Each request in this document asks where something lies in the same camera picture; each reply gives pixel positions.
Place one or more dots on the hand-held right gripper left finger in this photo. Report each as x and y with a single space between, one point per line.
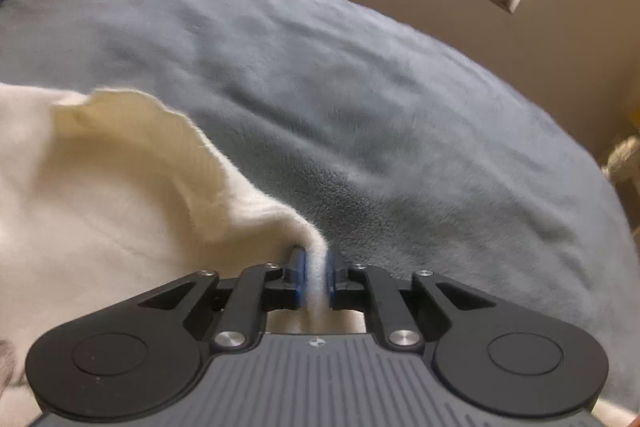
298 277

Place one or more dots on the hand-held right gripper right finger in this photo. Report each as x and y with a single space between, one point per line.
331 277

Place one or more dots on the cream fleece sweater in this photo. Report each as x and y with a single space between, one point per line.
125 207

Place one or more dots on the grey bed blanket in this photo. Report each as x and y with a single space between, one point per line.
375 107

